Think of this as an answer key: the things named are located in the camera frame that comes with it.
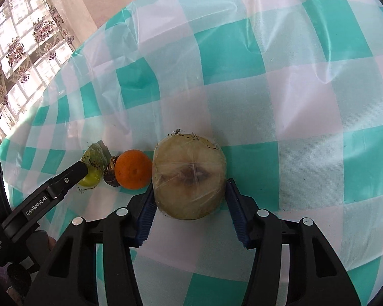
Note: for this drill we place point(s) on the floral lace window curtain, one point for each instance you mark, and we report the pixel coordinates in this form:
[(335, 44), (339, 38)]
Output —
[(22, 54)]

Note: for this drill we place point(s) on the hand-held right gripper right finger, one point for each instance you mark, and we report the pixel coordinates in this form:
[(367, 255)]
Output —
[(239, 218)]

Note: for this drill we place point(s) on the dark brown wrinkled fruit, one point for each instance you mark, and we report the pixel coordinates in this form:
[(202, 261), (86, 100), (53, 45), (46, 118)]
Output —
[(111, 173)]

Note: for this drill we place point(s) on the person's left forearm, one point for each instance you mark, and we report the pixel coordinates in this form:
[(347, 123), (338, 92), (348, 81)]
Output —
[(17, 280)]

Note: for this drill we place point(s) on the green fruit wedge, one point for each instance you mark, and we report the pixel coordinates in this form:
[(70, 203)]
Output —
[(94, 164)]

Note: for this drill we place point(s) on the beige apple half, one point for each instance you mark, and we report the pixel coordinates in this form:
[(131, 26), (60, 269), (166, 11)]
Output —
[(190, 178)]

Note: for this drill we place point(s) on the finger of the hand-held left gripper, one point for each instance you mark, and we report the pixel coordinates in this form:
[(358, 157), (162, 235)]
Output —
[(68, 178)]

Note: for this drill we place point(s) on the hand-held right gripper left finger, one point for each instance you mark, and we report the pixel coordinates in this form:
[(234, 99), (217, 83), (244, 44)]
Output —
[(146, 221)]

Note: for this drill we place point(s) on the small orange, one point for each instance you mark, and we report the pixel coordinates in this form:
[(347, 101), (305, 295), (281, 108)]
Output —
[(134, 169)]

